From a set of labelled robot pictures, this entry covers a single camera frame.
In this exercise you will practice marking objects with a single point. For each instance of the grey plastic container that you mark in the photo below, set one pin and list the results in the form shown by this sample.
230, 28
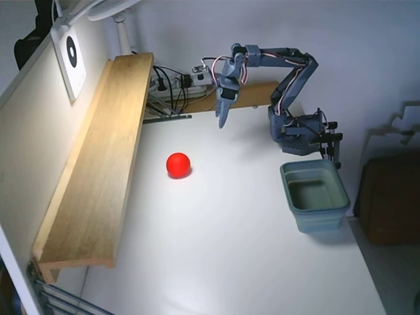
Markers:
315, 223

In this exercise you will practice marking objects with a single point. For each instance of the white lamp post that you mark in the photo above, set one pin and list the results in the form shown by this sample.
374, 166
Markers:
123, 36

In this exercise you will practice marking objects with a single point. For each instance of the red ball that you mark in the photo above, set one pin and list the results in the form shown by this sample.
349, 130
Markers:
178, 165

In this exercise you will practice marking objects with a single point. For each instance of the black table clamp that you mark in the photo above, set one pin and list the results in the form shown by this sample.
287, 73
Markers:
334, 144

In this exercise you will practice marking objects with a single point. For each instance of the blue-grey gripper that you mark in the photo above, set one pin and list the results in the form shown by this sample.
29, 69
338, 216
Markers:
227, 93

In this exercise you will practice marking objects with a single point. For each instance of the white device with black circle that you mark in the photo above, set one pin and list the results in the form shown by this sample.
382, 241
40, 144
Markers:
73, 78

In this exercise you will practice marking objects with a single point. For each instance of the small wrist camera board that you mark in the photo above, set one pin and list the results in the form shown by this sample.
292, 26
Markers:
198, 69

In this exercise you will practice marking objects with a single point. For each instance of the dark brown cabinet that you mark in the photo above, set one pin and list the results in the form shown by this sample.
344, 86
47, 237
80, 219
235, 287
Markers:
390, 203

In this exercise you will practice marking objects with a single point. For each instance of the blue-grey robot arm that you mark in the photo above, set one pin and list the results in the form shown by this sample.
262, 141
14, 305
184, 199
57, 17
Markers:
279, 54

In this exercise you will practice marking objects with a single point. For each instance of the white power adapter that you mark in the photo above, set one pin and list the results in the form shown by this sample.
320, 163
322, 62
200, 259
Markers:
201, 82

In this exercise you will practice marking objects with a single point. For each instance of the metal shelf bracket rail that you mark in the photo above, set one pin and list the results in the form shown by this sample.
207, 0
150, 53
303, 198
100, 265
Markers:
164, 118

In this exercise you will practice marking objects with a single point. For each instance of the wooden back board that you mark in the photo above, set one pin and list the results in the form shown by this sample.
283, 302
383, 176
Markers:
256, 93

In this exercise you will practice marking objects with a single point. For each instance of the black power plug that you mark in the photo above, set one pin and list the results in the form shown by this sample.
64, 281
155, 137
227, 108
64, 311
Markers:
187, 80

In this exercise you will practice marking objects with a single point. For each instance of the cream partition panel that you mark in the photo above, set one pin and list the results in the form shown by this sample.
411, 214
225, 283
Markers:
26, 147

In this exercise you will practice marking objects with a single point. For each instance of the long wooden shelf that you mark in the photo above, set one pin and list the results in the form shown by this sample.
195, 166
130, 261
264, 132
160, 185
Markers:
108, 157

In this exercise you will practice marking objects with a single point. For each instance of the metal frame rails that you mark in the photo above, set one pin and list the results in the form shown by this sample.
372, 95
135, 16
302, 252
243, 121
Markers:
55, 295

